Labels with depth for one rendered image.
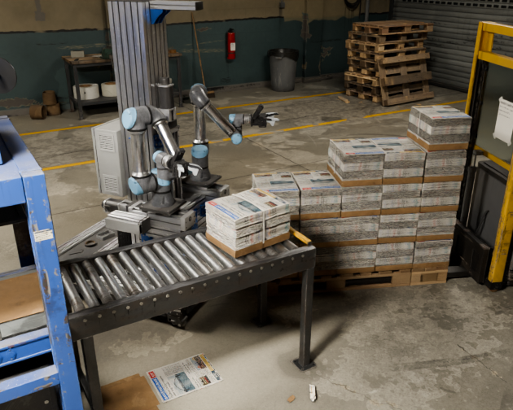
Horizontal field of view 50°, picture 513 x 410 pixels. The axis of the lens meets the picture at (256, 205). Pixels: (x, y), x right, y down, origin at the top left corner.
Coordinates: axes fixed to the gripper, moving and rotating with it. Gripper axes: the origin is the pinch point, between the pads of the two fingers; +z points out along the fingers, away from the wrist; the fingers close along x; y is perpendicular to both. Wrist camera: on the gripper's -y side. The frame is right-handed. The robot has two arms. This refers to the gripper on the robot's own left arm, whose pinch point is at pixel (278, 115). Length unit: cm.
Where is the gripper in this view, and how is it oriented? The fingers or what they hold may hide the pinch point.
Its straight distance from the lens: 394.7
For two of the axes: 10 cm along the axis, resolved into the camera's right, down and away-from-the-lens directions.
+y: -0.1, 8.5, 5.2
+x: 0.3, 5.2, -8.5
